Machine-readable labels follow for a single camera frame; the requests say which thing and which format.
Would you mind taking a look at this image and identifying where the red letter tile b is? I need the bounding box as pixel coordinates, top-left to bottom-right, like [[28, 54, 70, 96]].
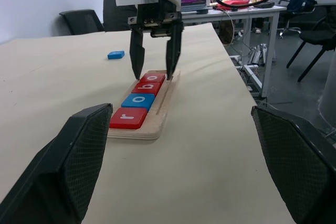
[[130, 81, 162, 96]]

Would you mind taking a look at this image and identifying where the red letter tile o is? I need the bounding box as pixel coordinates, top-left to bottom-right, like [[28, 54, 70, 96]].
[[139, 72, 167, 84]]

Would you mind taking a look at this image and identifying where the white office desk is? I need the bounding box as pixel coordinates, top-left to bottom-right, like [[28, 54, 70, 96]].
[[180, 3, 288, 98]]

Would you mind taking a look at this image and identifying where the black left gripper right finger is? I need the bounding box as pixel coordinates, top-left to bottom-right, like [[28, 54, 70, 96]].
[[251, 105, 336, 224]]

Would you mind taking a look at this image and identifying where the blue letter tile t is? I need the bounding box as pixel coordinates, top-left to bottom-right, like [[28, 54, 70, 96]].
[[107, 50, 125, 61]]

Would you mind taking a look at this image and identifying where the brown bag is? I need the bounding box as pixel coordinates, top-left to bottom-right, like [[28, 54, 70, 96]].
[[218, 20, 235, 46]]

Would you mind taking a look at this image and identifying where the person in dark grey top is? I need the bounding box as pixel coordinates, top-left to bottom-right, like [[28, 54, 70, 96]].
[[102, 0, 148, 33]]

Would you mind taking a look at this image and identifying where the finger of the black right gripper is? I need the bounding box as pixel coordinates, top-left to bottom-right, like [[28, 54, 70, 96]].
[[129, 26, 146, 81], [165, 22, 185, 79]]

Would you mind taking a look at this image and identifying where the wooden letter tray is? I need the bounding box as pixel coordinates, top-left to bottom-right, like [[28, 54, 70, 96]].
[[107, 69, 182, 141]]

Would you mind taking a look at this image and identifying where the grey round bin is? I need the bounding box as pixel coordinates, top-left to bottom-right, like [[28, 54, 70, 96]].
[[317, 57, 336, 137]]

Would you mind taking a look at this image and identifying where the red cloth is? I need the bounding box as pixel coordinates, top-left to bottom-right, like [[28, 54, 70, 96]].
[[217, 0, 253, 11]]

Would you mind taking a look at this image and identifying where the blue letter tile o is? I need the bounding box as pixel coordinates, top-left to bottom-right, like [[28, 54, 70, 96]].
[[120, 93, 156, 112]]

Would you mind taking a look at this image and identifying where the red letter tile r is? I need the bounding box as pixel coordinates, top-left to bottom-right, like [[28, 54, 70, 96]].
[[109, 106, 149, 131]]

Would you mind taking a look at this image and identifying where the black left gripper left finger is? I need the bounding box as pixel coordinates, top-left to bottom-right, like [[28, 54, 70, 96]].
[[0, 102, 114, 224]]

